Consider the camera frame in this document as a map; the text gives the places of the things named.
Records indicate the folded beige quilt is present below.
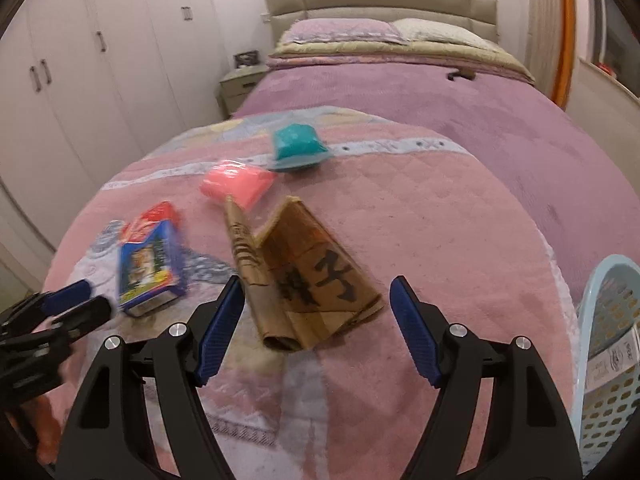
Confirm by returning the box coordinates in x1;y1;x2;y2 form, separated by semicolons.
267;41;535;86

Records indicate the purple covered bed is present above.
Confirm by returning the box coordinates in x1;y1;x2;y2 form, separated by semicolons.
236;63;639;300

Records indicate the light blue laundry basket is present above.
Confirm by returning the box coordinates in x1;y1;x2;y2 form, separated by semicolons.
570;255;639;479

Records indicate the brown paper bag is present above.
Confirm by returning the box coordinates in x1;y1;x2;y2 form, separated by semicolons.
224;196;383;352

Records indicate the beige orange curtain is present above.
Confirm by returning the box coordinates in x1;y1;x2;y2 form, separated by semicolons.
525;0;576;110

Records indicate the red blue snack box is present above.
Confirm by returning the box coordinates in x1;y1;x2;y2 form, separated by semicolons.
117;202;186;318

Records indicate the beige bedside table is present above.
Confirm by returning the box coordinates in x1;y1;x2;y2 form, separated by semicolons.
219;64;269;117

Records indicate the dark framed window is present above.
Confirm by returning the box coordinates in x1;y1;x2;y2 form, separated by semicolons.
600;0;640;96

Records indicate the small picture frame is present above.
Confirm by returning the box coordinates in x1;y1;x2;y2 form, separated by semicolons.
233;50;260;68

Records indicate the white pillow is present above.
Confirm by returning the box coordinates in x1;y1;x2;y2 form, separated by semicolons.
393;18;500;52

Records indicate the dark object on bed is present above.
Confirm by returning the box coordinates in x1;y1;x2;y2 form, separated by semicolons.
447;67;476;81

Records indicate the white wardrobe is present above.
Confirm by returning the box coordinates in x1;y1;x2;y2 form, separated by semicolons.
0;0;224;281

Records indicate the beige padded headboard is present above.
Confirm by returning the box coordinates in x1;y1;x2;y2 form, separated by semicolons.
265;0;499;42

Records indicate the pink plastic packet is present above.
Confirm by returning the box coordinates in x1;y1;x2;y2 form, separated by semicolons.
200;160;276;211

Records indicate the purple pillow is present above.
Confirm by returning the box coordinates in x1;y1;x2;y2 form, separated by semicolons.
280;18;407;44

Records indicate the pink elephant blanket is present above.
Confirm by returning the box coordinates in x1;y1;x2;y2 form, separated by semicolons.
37;105;582;480

